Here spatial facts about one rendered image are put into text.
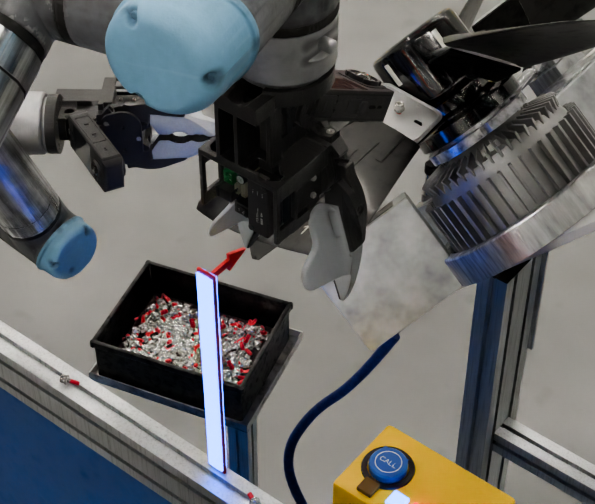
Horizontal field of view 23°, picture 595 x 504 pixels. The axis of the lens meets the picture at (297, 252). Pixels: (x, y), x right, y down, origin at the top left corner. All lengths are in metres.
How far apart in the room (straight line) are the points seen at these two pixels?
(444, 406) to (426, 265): 1.21
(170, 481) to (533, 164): 0.58
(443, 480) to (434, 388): 1.51
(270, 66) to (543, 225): 0.80
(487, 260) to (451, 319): 1.42
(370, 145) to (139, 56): 0.89
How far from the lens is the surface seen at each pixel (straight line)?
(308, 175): 1.00
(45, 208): 1.68
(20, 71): 0.87
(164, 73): 0.82
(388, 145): 1.69
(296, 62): 0.94
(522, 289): 2.00
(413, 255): 1.79
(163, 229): 3.35
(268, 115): 0.96
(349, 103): 1.04
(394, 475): 1.49
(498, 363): 2.05
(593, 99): 1.91
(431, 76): 1.75
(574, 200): 1.71
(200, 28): 0.80
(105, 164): 1.64
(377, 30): 3.95
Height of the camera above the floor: 2.26
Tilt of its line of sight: 44 degrees down
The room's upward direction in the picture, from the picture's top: straight up
